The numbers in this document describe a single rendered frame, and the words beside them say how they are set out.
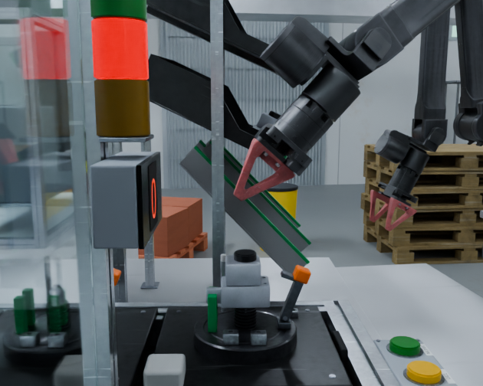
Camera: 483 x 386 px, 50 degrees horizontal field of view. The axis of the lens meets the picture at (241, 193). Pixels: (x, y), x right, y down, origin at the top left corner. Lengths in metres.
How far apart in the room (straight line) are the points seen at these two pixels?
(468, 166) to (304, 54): 3.92
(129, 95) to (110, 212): 0.10
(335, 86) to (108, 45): 0.30
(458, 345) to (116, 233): 0.75
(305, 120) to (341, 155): 7.88
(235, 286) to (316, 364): 0.14
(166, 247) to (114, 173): 3.54
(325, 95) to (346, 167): 7.93
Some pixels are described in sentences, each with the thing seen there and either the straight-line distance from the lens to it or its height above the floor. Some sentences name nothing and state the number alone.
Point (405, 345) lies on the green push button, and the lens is 0.75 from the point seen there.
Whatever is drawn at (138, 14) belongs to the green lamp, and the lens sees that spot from 0.48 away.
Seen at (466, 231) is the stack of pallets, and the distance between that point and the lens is 4.62.
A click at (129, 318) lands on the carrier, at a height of 0.97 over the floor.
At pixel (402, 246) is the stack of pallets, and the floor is 0.15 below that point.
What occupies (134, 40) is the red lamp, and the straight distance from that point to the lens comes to 0.47.
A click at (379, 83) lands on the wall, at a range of 8.70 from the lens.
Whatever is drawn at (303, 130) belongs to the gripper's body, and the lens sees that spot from 0.65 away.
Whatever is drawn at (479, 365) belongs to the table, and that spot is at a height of 0.86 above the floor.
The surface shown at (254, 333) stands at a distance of 0.68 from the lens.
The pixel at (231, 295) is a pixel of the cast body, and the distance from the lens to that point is 0.69.
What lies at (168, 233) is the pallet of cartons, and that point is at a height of 0.33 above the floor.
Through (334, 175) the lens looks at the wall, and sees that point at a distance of 8.53.
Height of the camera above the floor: 1.29
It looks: 10 degrees down
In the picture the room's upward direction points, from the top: straight up
